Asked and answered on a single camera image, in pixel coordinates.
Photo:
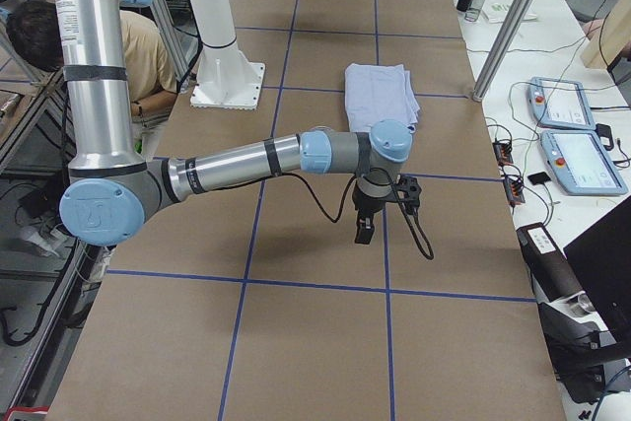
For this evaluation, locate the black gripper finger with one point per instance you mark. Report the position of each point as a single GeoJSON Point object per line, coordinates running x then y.
{"type": "Point", "coordinates": [364, 230]}

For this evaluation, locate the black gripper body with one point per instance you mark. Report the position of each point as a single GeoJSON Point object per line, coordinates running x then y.
{"type": "Point", "coordinates": [366, 207]}

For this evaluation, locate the light blue striped shirt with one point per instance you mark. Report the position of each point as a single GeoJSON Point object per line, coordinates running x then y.
{"type": "Point", "coordinates": [375, 93]}

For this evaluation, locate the seated person beige clothes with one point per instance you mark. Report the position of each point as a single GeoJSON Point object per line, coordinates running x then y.
{"type": "Point", "coordinates": [33, 32]}

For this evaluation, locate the black phone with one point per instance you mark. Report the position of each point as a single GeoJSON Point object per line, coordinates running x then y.
{"type": "Point", "coordinates": [540, 178]}

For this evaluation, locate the lower teach pendant tablet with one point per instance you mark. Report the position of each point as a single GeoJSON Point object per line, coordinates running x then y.
{"type": "Point", "coordinates": [580, 163]}

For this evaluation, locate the teach pendant tablet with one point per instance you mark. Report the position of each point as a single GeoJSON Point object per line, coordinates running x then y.
{"type": "Point", "coordinates": [557, 103]}
{"type": "Point", "coordinates": [580, 163]}

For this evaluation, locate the upper teach pendant tablet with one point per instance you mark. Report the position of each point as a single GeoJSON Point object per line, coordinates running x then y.
{"type": "Point", "coordinates": [557, 103]}

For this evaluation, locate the black monitor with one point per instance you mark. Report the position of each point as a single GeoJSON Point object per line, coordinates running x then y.
{"type": "Point", "coordinates": [600, 259]}

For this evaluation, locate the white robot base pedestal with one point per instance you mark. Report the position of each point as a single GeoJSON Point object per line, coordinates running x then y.
{"type": "Point", "coordinates": [224, 78]}

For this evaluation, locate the aluminium frame post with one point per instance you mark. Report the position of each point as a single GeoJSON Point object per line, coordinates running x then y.
{"type": "Point", "coordinates": [500, 48]}

